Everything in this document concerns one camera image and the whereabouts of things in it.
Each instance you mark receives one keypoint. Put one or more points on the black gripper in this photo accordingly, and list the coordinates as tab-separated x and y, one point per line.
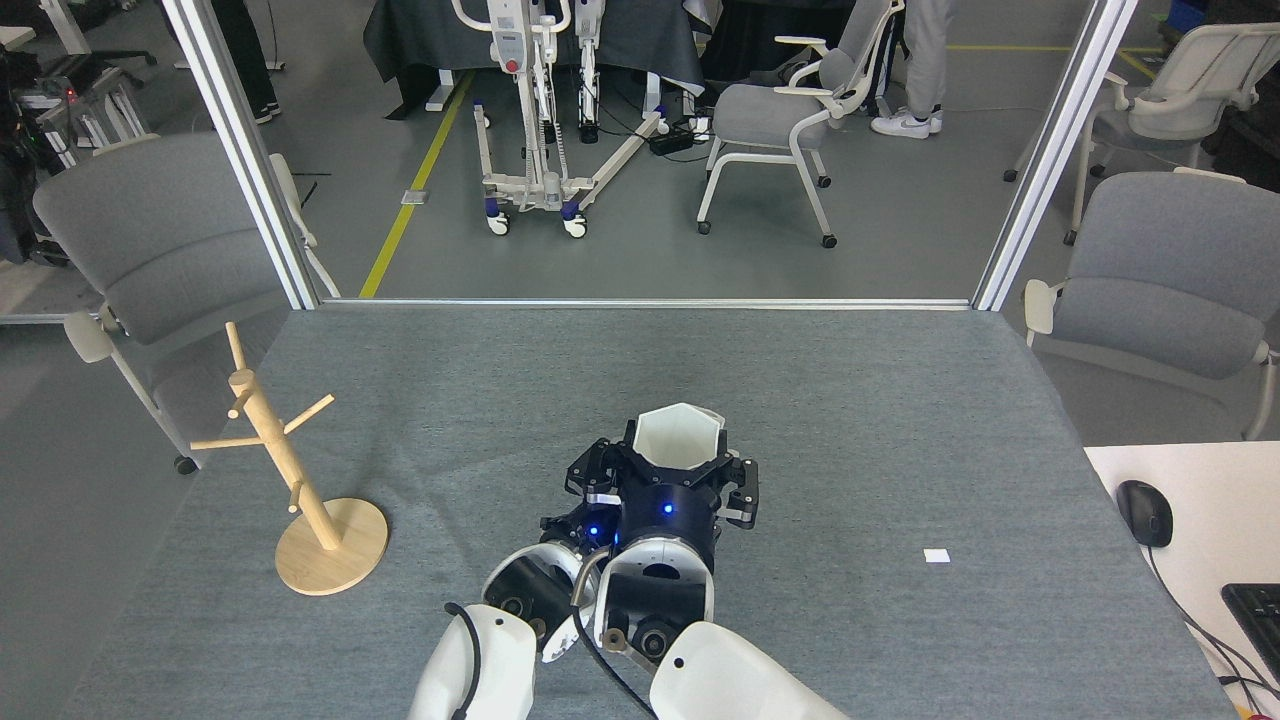
670	505
590	525

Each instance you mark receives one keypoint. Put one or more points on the white hexagonal cup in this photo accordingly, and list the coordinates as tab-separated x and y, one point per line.
678	435

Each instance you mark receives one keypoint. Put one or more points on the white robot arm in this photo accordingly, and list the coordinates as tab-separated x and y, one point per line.
500	670
720	670

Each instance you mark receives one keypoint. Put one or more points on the wooden cup rack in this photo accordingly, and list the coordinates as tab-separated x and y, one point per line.
330	548

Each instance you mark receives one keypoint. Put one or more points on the dark equipment rack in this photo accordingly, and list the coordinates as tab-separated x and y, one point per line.
60	110

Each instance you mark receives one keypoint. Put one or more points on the silver floor plate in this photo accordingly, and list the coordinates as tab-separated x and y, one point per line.
415	197

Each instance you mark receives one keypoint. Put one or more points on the black power strip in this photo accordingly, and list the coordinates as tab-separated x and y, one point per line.
672	141

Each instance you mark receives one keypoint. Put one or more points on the grey chair with white armrests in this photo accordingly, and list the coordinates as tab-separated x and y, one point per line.
770	112

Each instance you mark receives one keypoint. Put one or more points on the black computer mouse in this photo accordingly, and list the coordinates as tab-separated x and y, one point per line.
1145	512

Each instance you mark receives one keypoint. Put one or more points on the white stand on wheels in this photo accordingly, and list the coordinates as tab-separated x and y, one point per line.
510	45

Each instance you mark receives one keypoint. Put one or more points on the dark cloth covered table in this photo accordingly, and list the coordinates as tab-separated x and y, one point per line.
640	35

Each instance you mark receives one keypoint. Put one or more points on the person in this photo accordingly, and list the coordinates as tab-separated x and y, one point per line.
245	55
925	60

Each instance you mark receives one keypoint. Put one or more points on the white desk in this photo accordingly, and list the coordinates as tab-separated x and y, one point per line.
1215	500

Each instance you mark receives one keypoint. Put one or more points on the grey padded chair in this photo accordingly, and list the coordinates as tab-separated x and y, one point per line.
160	250
1170	280

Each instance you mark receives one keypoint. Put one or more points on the black keyboard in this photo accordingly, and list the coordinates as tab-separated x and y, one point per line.
1258	620

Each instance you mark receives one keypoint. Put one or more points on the grey chair with white backrest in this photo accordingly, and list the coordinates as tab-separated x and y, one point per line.
1200	70

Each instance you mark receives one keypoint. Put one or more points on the silver frame rail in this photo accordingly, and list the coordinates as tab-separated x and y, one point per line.
650	303

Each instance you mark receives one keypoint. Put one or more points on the silver frame post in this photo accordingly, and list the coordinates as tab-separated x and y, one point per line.
250	160
1050	160

